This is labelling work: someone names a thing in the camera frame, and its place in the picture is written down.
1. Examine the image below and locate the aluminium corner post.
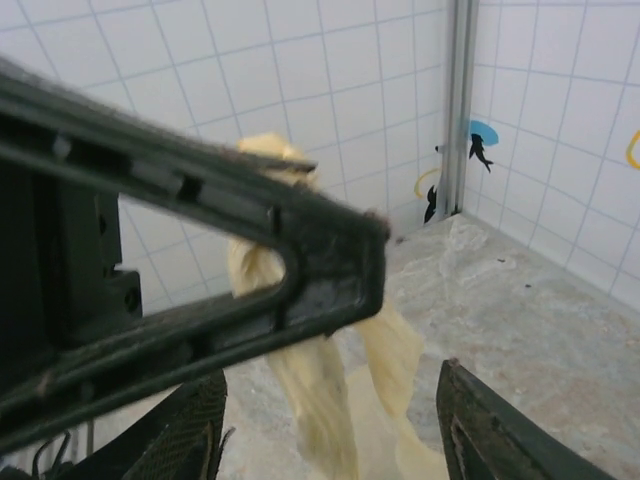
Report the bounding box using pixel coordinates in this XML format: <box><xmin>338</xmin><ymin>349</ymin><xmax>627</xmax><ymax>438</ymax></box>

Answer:
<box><xmin>443</xmin><ymin>0</ymin><xmax>477</xmax><ymax>217</ymax></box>

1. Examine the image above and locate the blue circle shark sticker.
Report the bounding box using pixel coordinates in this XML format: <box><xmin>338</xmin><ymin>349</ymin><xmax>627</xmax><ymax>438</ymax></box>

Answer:
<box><xmin>467</xmin><ymin>118</ymin><xmax>501</xmax><ymax>174</ymax></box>

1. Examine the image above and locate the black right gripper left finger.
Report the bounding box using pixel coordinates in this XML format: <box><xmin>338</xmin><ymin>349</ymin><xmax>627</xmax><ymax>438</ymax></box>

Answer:
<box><xmin>64</xmin><ymin>368</ymin><xmax>237</xmax><ymax>480</ymax></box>

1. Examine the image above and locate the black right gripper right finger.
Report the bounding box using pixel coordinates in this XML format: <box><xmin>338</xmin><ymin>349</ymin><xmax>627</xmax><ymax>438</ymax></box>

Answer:
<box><xmin>436</xmin><ymin>358</ymin><xmax>619</xmax><ymax>480</ymax></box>

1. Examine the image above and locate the fish sticker yellow ring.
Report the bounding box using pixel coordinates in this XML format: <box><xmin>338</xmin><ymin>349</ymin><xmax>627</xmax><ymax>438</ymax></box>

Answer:
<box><xmin>413</xmin><ymin>167</ymin><xmax>444</xmax><ymax>225</ymax></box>

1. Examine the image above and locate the cream plastic bag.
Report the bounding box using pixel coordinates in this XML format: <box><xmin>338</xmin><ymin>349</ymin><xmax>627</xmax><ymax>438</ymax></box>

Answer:
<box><xmin>227</xmin><ymin>130</ymin><xmax>449</xmax><ymax>480</ymax></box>

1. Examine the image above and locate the small dolphin sticker yellow ring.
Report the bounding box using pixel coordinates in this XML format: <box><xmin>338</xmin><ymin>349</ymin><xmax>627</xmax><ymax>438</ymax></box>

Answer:
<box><xmin>624</xmin><ymin>129</ymin><xmax>640</xmax><ymax>170</ymax></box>

